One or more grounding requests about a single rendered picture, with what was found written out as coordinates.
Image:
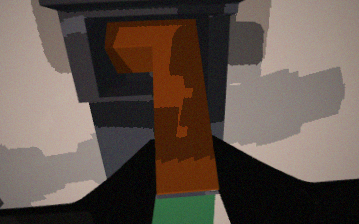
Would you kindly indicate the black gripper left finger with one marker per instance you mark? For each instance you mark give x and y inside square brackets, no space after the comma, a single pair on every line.
[126,197]

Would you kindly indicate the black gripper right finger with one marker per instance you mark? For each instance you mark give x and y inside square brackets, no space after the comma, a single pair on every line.
[253,192]

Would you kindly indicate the orange l-shaped part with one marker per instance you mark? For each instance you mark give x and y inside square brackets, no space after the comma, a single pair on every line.
[184,158]

